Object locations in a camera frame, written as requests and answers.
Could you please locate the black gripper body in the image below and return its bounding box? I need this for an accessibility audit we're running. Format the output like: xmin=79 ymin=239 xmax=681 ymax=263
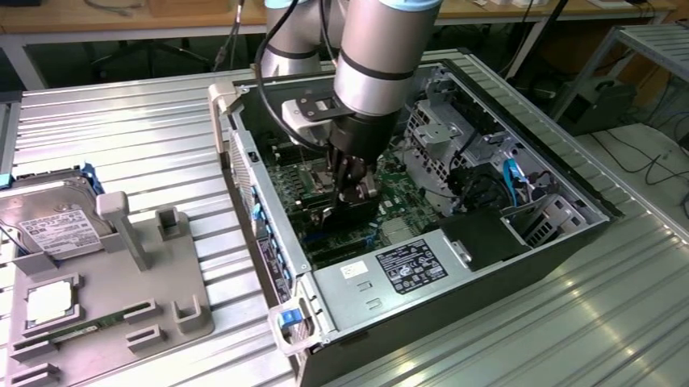
xmin=325 ymin=110 xmax=403 ymax=163

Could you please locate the graphics card with black cooler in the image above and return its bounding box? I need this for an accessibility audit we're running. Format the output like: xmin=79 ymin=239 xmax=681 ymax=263
xmin=314 ymin=177 xmax=385 ymax=239

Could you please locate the CPU socket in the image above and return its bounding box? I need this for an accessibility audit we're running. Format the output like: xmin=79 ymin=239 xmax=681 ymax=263
xmin=305 ymin=163 xmax=338 ymax=193

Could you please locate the green motherboard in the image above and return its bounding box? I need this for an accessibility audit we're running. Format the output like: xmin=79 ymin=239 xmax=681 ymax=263
xmin=258 ymin=132 xmax=451 ymax=270

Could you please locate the dark RAM stick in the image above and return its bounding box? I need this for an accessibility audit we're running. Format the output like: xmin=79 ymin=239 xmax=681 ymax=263
xmin=291 ymin=191 xmax=330 ymax=215

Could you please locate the silver chipset heatsink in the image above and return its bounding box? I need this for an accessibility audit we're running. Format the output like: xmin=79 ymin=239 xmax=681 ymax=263
xmin=383 ymin=220 xmax=419 ymax=239

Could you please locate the silver disk bay cage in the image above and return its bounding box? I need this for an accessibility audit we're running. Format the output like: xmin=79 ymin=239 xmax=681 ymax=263
xmin=403 ymin=98 xmax=475 ymax=210

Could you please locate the black expansion slot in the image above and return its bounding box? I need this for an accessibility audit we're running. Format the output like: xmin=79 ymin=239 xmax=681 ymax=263
xmin=310 ymin=243 xmax=370 ymax=267

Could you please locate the black air shroud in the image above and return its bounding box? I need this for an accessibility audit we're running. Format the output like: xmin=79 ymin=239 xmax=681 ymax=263
xmin=437 ymin=208 xmax=533 ymax=272

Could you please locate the silver power supply unit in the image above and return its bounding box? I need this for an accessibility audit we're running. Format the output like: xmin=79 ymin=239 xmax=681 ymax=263
xmin=311 ymin=235 xmax=475 ymax=335

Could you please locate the blue case latch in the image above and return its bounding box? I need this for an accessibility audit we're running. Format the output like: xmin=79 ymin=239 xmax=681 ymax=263
xmin=275 ymin=307 xmax=303 ymax=327

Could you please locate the open grey PC case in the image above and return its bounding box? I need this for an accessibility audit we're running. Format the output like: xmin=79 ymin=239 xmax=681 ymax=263
xmin=206 ymin=58 xmax=625 ymax=387

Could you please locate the black chair base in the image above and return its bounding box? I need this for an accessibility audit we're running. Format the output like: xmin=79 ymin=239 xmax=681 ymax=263
xmin=88 ymin=38 xmax=212 ymax=78

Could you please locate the blue disk caddy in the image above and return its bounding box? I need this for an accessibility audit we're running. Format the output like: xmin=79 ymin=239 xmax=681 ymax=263
xmin=0 ymin=160 xmax=108 ymax=201

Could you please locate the black box under shelf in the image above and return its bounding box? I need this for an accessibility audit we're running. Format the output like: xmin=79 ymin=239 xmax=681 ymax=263
xmin=564 ymin=78 xmax=640 ymax=136

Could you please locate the grey parts rack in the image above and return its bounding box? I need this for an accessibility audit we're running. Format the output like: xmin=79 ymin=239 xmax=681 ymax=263
xmin=5 ymin=191 xmax=216 ymax=387

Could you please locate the silver hard disk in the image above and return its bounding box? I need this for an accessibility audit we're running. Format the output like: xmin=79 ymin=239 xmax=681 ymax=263
xmin=0 ymin=179 xmax=107 ymax=261

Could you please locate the metal slat shelf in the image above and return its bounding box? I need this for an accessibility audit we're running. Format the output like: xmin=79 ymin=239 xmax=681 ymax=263
xmin=553 ymin=23 xmax=689 ymax=122

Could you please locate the green RAM stick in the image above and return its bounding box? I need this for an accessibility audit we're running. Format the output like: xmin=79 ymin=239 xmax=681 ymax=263
xmin=47 ymin=314 xmax=128 ymax=347

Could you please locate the silver CPU chip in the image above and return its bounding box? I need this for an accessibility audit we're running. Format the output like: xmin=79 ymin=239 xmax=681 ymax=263
xmin=25 ymin=283 xmax=75 ymax=324

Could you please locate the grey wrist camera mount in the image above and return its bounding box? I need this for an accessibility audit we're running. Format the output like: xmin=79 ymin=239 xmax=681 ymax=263
xmin=281 ymin=90 xmax=346 ymax=142

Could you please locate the black wire bundle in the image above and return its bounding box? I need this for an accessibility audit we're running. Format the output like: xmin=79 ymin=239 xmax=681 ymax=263
xmin=449 ymin=163 xmax=510 ymax=211

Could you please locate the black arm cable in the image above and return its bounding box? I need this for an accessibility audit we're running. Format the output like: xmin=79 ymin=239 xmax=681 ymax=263
xmin=252 ymin=0 xmax=333 ymax=153

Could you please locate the blue wire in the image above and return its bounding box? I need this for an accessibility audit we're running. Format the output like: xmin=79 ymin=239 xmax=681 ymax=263
xmin=502 ymin=158 xmax=533 ymax=209

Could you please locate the grey hanging cable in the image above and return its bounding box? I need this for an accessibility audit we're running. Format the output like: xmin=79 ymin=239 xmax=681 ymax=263
xmin=214 ymin=0 xmax=247 ymax=72

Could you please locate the wooden desk with white frame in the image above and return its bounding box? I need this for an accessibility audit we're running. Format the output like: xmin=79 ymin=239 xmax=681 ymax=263
xmin=0 ymin=0 xmax=677 ymax=92

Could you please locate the black floor cable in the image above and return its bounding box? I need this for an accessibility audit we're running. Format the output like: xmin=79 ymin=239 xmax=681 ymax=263
xmin=592 ymin=128 xmax=689 ymax=186

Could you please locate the thin dark disk wire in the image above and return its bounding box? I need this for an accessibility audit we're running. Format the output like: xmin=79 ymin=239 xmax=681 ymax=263
xmin=0 ymin=223 xmax=27 ymax=259

